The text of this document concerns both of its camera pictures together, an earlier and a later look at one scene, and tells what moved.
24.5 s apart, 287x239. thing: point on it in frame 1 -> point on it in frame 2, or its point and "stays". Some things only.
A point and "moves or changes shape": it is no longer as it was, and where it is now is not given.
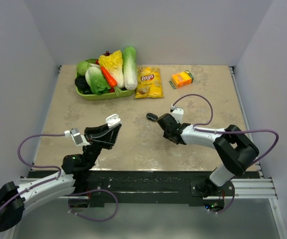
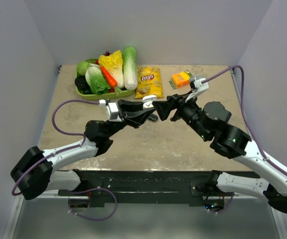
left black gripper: (102, 136) -> (133, 112)
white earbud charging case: (113, 120) moves or changes shape
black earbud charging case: (151, 116) stays
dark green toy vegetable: (82, 85) stays
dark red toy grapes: (107, 53) stays
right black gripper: (165, 135) -> (163, 108)
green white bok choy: (96, 80) stays
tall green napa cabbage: (130, 68) stays
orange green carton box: (181, 79) stays
